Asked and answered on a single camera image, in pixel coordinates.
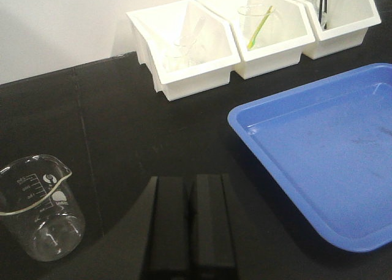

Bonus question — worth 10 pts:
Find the clear glass beaker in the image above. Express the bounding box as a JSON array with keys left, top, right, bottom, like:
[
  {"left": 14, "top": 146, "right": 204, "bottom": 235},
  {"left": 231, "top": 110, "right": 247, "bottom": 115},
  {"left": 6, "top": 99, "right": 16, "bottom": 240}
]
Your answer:
[{"left": 1, "top": 154, "right": 86, "bottom": 262}]

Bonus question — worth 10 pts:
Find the white storage bin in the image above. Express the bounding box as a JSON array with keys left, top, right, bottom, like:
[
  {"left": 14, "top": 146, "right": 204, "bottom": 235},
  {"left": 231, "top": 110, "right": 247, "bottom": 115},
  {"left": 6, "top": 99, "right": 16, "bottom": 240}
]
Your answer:
[
  {"left": 127, "top": 0, "right": 240, "bottom": 101},
  {"left": 197, "top": 0, "right": 315, "bottom": 79},
  {"left": 294, "top": 0, "right": 382, "bottom": 59}
]

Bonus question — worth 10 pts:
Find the right white storage bin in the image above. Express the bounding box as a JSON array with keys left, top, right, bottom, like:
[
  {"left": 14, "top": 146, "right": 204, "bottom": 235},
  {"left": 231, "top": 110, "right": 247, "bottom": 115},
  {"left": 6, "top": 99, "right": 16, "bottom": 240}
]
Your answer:
[{"left": 294, "top": 0, "right": 382, "bottom": 59}]

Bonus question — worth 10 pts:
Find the blue plastic tray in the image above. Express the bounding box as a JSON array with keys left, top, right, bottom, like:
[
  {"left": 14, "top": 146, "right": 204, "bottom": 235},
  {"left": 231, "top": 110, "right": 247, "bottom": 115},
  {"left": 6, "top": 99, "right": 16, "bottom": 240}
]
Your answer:
[{"left": 227, "top": 63, "right": 391, "bottom": 252}]

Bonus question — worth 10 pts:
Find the glassware in left bin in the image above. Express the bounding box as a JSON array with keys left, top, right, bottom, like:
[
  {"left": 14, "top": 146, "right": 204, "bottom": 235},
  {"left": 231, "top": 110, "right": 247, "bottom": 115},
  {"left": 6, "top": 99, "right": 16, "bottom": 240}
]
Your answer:
[{"left": 162, "top": 17, "right": 206, "bottom": 72}]

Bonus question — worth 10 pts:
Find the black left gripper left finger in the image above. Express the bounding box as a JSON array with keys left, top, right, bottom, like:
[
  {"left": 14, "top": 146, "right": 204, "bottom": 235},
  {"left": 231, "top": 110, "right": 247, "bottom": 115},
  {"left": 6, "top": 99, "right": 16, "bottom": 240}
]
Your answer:
[{"left": 145, "top": 176, "right": 190, "bottom": 279}]

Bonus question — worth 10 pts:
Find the left white storage bin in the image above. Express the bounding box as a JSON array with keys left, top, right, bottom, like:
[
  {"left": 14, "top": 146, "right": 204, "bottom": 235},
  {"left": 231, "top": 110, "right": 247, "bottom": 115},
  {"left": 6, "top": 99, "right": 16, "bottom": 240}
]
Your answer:
[{"left": 127, "top": 0, "right": 240, "bottom": 101}]

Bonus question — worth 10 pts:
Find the middle white storage bin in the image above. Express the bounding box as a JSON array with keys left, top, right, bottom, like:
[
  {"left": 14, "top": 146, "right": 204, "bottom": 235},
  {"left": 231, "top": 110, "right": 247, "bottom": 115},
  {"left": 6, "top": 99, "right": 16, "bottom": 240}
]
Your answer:
[{"left": 197, "top": 0, "right": 315, "bottom": 79}]

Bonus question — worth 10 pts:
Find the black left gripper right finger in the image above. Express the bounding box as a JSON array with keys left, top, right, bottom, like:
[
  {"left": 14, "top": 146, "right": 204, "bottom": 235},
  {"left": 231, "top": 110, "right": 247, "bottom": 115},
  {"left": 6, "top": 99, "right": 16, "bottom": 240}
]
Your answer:
[{"left": 190, "top": 174, "right": 238, "bottom": 279}]

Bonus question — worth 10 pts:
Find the glass beaker in middle bin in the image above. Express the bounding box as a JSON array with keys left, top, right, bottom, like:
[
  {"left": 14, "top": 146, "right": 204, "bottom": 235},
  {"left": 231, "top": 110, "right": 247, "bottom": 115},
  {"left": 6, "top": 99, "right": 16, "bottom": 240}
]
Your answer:
[{"left": 237, "top": 4, "right": 279, "bottom": 50}]

